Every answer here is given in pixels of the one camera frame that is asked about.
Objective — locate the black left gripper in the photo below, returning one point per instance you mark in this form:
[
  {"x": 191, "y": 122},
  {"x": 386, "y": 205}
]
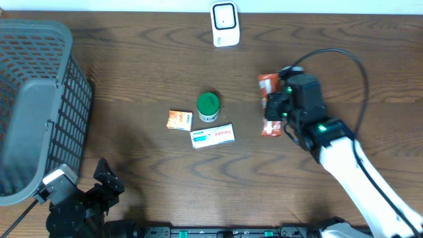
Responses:
[{"x": 114, "y": 184}]

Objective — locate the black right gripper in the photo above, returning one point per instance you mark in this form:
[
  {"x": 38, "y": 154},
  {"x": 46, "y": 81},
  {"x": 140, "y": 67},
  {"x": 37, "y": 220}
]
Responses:
[{"x": 270, "y": 112}]

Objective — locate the red Top chocolate bar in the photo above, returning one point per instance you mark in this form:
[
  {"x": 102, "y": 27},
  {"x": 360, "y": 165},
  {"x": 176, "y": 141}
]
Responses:
[{"x": 268, "y": 83}]

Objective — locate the white Panadol box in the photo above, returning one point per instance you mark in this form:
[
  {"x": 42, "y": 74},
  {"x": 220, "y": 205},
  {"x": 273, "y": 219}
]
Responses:
[{"x": 212, "y": 136}]

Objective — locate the green lid jar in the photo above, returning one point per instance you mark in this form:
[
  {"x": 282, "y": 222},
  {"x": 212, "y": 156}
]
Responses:
[{"x": 208, "y": 106}]

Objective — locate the orange snack packet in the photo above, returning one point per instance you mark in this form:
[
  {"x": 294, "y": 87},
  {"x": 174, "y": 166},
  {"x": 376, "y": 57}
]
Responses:
[{"x": 179, "y": 120}]

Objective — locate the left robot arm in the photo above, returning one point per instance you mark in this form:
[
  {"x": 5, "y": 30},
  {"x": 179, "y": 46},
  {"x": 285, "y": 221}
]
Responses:
[{"x": 74, "y": 213}]

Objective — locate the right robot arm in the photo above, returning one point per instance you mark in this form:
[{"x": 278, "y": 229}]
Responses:
[{"x": 333, "y": 145}]

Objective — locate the white barcode scanner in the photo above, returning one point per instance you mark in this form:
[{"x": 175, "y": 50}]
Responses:
[{"x": 225, "y": 24}]

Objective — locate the grey plastic basket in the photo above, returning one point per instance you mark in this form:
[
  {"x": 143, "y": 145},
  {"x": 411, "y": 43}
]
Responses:
[{"x": 46, "y": 102}]

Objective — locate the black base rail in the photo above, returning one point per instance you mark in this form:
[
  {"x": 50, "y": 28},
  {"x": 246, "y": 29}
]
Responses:
[{"x": 337, "y": 230}]

